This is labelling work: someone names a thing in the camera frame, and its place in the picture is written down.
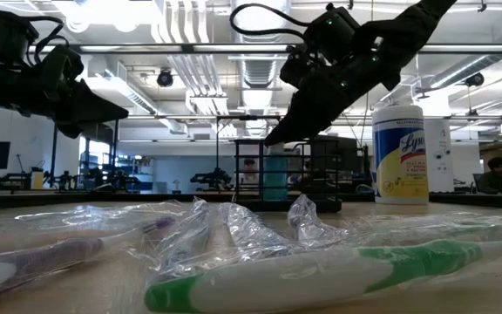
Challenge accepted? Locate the purple toothbrush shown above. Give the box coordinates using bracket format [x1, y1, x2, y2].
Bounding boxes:
[0, 201, 187, 309]

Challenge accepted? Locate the background robot workstation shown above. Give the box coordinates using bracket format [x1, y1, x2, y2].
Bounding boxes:
[44, 167, 154, 194]

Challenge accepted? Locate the black crossbar with light strips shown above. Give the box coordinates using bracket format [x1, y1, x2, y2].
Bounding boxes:
[28, 42, 502, 56]

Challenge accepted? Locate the background black stand frame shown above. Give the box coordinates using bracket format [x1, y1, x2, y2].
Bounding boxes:
[214, 114, 282, 193]
[49, 115, 119, 189]

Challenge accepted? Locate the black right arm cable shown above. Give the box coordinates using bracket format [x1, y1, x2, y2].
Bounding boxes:
[228, 3, 311, 38]

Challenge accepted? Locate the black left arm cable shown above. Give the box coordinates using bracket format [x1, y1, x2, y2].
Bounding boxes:
[26, 16, 70, 66]

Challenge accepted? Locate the distant person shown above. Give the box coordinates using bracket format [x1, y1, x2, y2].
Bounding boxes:
[240, 158, 261, 187]

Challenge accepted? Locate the white round column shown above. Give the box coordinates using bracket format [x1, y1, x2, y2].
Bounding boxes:
[424, 117, 456, 194]

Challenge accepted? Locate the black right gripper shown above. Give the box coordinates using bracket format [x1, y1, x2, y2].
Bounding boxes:
[264, 34, 403, 146]

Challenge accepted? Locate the Lysol wipes canister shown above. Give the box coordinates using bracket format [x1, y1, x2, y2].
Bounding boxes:
[371, 103, 431, 206]

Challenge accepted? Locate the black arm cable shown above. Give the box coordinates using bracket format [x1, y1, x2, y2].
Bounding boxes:
[228, 3, 311, 38]
[26, 16, 70, 66]

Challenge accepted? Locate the black aluminium rig frame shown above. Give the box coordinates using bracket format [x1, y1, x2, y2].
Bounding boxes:
[0, 189, 502, 213]

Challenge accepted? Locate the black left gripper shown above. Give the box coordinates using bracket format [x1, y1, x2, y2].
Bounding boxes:
[0, 69, 129, 140]

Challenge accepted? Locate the green white toothbrush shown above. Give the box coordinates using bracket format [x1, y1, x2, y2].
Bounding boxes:
[143, 213, 502, 314]

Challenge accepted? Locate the teal bottle with white cap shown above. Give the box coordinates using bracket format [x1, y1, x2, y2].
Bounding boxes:
[262, 143, 288, 201]

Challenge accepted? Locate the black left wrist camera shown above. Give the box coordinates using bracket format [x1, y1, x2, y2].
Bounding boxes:
[37, 43, 85, 89]

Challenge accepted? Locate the black wire caddy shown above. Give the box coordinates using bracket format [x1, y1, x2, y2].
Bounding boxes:
[233, 137, 343, 214]

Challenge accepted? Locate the black hanging ceiling camera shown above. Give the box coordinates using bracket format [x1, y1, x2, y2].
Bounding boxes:
[465, 72, 486, 88]
[156, 67, 175, 88]

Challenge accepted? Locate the background black monitor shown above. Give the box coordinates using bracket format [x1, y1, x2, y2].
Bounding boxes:
[309, 133, 372, 195]

